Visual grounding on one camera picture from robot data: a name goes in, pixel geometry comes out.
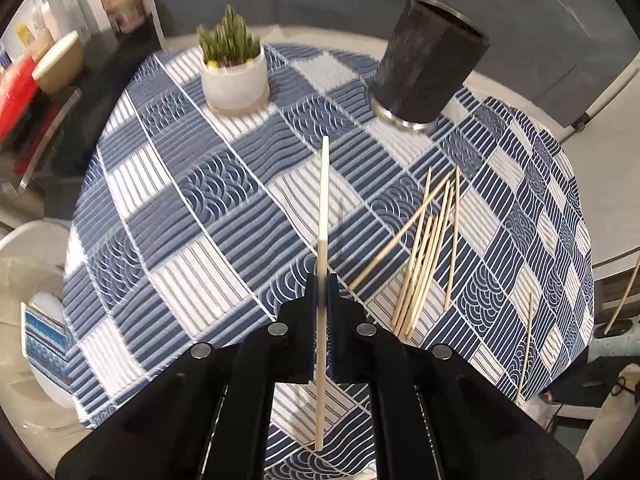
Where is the white cactus pot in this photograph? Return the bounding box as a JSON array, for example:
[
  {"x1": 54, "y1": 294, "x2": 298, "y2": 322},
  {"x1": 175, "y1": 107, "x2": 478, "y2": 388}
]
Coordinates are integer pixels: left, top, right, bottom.
[{"x1": 200, "y1": 46, "x2": 270, "y2": 108}]

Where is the wooden stick off table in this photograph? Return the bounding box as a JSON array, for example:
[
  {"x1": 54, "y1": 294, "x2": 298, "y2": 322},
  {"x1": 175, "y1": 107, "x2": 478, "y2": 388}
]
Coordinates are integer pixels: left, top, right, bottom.
[{"x1": 604, "y1": 255, "x2": 640, "y2": 336}]

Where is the wooden chopstick at table edge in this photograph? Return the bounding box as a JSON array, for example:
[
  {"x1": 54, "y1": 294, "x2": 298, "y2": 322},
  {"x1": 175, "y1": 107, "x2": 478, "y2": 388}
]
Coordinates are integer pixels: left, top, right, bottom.
[{"x1": 514, "y1": 292, "x2": 535, "y2": 405}]

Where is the glass candle jar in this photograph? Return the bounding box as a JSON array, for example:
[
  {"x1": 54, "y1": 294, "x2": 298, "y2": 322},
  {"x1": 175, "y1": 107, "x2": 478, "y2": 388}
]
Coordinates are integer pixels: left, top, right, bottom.
[{"x1": 100, "y1": 0, "x2": 146, "y2": 35}]

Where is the beige bowl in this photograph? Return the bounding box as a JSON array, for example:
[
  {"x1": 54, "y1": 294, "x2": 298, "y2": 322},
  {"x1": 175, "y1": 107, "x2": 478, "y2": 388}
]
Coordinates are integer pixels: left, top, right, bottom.
[{"x1": 32, "y1": 30, "x2": 85, "y2": 96}]

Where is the wooden chopstick in pile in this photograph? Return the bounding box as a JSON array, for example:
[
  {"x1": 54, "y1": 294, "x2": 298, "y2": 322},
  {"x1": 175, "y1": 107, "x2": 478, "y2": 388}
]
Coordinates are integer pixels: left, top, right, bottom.
[
  {"x1": 398, "y1": 214, "x2": 442, "y2": 338},
  {"x1": 392, "y1": 168, "x2": 432, "y2": 333},
  {"x1": 404, "y1": 180, "x2": 452, "y2": 339}
]

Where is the long diagonal wooden chopstick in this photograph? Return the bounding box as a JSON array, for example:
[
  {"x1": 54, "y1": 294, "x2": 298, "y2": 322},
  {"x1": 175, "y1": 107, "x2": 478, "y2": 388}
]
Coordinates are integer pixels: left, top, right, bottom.
[{"x1": 348, "y1": 170, "x2": 454, "y2": 289}]

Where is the red ribbed container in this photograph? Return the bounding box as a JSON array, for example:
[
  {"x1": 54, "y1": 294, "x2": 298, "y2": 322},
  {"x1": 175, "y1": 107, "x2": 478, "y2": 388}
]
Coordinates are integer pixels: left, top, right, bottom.
[{"x1": 0, "y1": 55, "x2": 38, "y2": 144}]

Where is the blue patterned box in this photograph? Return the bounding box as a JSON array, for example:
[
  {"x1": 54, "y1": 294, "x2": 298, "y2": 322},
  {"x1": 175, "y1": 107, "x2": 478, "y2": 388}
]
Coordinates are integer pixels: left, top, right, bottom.
[{"x1": 21, "y1": 304, "x2": 72, "y2": 393}]

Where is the blue white patterned tablecloth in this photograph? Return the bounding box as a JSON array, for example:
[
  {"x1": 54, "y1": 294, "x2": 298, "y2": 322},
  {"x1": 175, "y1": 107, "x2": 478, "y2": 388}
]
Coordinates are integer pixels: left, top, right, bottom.
[{"x1": 64, "y1": 44, "x2": 593, "y2": 479}]

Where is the black side cabinet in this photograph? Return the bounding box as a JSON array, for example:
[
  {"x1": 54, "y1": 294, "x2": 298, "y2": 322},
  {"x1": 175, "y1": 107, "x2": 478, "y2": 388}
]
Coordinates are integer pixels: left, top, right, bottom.
[{"x1": 1, "y1": 16, "x2": 160, "y2": 228}]

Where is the green cactus plant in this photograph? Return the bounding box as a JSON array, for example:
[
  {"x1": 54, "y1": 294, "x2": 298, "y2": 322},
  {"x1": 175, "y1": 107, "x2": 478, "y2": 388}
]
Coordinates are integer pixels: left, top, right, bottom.
[{"x1": 196, "y1": 4, "x2": 262, "y2": 68}]

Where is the white round stool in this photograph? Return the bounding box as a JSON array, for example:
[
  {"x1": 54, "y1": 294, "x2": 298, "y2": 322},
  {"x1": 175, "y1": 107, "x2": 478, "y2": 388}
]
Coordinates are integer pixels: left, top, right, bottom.
[{"x1": 1, "y1": 220, "x2": 89, "y2": 471}]

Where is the wooden pot coaster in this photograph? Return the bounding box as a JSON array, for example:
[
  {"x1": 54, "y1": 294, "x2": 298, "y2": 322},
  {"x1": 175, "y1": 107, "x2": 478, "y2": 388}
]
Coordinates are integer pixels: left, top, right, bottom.
[{"x1": 206, "y1": 88, "x2": 270, "y2": 117}]

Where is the grey sofa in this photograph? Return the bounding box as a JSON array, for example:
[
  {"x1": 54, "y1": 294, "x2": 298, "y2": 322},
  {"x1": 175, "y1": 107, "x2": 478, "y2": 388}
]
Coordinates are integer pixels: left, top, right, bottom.
[{"x1": 154, "y1": 0, "x2": 639, "y2": 125}]

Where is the black cylindrical utensil holder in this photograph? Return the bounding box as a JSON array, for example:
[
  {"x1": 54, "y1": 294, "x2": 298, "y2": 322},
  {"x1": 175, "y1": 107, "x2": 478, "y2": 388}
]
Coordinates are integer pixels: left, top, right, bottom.
[{"x1": 368, "y1": 0, "x2": 490, "y2": 134}]

